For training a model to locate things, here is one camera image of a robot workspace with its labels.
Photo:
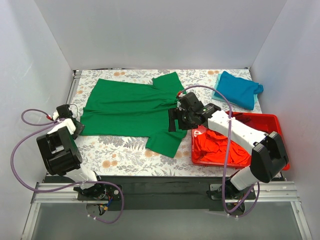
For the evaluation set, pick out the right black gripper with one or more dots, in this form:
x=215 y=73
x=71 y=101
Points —
x=172 y=120

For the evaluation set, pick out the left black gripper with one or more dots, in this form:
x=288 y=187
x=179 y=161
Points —
x=78 y=127

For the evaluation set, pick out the green t-shirt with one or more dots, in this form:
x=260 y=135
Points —
x=116 y=108

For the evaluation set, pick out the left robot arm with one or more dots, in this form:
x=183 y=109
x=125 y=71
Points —
x=62 y=157

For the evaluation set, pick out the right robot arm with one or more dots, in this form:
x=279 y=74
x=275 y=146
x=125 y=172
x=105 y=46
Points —
x=267 y=150

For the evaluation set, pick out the orange-red t-shirt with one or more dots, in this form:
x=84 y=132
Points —
x=210 y=148

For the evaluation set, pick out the floral tablecloth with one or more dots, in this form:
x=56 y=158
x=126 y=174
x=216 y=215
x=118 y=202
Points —
x=128 y=156

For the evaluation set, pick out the folded blue t-shirt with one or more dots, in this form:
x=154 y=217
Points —
x=239 y=91

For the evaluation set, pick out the dark red t-shirt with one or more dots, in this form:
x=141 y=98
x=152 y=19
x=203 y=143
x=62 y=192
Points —
x=240 y=116

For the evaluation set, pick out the red plastic bin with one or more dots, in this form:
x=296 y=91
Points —
x=262 y=122

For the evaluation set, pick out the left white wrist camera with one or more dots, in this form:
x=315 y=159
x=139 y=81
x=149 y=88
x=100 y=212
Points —
x=54 y=116

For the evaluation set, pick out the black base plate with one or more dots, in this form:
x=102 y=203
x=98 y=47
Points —
x=167 y=192

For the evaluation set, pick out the aluminium frame rail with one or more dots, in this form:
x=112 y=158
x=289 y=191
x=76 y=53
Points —
x=273 y=192

